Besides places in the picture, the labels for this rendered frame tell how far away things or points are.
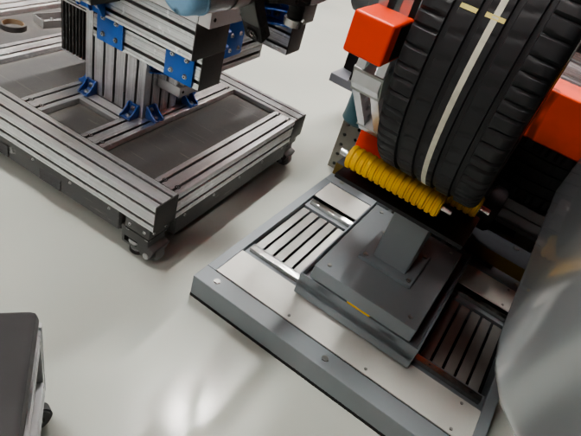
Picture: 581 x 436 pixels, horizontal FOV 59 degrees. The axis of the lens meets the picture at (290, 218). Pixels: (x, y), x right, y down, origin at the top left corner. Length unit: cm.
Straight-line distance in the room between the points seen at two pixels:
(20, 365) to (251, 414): 57
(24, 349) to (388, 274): 88
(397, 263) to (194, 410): 63
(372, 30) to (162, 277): 93
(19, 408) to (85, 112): 109
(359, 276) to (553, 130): 76
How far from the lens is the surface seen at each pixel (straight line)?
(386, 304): 131
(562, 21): 86
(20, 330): 97
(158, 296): 146
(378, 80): 99
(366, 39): 89
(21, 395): 90
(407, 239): 135
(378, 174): 119
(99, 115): 176
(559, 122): 172
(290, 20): 115
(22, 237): 162
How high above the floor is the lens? 110
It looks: 37 degrees down
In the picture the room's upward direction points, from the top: 19 degrees clockwise
